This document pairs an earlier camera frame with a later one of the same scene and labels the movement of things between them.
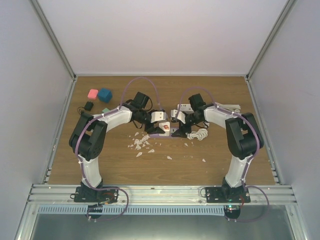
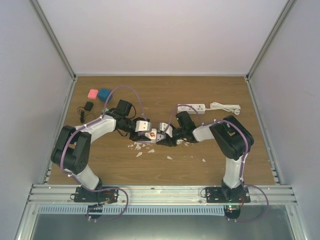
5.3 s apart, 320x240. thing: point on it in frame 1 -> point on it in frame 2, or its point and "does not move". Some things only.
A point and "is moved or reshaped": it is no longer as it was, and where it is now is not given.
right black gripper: x=182 y=134 -> x=167 y=142
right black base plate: x=227 y=195 does not move
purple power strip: x=172 y=130 is moved or reshaped
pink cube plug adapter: x=92 y=94 does not move
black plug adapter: x=89 y=106 does not move
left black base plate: x=84 y=194 does not move
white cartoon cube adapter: x=166 y=127 is moved or reshaped
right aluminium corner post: x=286 y=9 does not move
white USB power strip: x=185 y=107 does not move
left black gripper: x=150 y=129 -> x=140 y=138
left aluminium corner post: x=54 y=39 does not move
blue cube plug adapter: x=105 y=95 does not move
